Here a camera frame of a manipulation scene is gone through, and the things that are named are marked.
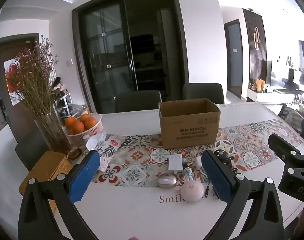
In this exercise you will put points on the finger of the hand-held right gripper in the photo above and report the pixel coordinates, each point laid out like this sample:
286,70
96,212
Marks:
281,146

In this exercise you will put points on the small brown bowl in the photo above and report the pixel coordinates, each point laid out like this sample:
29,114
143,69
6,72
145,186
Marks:
74,153

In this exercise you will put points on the dark grey side chair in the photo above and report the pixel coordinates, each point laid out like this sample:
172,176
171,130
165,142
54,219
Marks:
29,150

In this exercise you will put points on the small blue white figurine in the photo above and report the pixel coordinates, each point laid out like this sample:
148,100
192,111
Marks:
188,174

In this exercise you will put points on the white slatted fruit basket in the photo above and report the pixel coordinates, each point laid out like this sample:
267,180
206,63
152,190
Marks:
82,137

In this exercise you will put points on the brown cardboard box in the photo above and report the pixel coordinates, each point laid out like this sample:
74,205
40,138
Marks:
189,130

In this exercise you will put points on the glass vase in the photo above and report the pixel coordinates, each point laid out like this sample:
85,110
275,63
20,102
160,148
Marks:
52,135

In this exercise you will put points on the pink round device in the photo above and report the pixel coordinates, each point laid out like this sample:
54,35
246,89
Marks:
191,191

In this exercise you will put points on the woven yellow mat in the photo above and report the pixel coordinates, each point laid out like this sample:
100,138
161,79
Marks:
47,162

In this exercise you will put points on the dark interior door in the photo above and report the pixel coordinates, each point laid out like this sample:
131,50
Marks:
234,60

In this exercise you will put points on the silver computer mouse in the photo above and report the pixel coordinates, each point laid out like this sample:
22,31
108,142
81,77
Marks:
166,180

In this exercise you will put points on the white square charger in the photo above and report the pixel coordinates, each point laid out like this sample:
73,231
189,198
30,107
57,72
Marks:
198,163

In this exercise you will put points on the white television cabinet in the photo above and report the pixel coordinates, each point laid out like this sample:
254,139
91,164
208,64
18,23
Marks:
269,96

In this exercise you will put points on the red door decoration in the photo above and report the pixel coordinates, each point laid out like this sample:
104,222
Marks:
13,80

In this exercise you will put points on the white wall switch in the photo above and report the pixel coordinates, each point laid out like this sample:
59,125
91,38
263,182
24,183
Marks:
70,62

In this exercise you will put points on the patterned tile-print table runner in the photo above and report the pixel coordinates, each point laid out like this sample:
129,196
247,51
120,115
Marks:
142,155

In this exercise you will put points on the floral tissue pouch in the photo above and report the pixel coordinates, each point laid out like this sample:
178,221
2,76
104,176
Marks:
109,147

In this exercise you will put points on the dark grey bag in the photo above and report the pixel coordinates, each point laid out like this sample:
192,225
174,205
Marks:
78,108

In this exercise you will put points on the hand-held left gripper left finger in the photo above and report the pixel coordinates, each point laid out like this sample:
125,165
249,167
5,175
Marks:
84,177

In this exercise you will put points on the brown wooden door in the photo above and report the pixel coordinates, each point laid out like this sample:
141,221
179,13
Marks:
2,55

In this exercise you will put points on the grey dining chair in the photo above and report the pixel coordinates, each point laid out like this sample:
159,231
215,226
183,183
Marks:
203,92
138,101

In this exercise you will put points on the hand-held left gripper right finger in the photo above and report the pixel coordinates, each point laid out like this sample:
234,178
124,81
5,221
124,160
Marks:
216,177

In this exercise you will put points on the dried pink flower bunch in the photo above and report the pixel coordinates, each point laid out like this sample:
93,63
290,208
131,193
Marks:
34,80

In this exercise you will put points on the dark framed glass sliding door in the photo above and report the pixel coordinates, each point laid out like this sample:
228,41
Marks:
112,55

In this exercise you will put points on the white rectangular adapter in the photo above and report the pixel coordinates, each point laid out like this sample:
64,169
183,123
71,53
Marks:
175,163

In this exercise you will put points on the orange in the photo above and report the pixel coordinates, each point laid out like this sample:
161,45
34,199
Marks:
85,117
91,123
78,127
70,121

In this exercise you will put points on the white cubby shelf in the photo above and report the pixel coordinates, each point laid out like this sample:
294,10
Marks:
62,102

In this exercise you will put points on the orange decor piece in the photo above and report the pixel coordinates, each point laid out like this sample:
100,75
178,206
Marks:
261,85

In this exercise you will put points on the flat television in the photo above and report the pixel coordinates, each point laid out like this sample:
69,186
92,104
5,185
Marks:
269,72

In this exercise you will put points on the black round plug adapter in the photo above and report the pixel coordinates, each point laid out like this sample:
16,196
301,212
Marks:
221,156

